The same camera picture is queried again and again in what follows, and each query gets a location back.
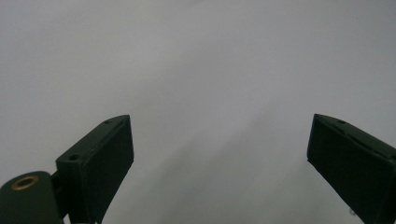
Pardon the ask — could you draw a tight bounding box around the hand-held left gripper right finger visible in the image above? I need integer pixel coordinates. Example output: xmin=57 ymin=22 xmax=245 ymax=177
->
xmin=306 ymin=113 xmax=396 ymax=224

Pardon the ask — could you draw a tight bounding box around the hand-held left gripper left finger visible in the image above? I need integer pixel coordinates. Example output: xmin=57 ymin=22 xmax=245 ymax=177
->
xmin=55 ymin=114 xmax=135 ymax=224

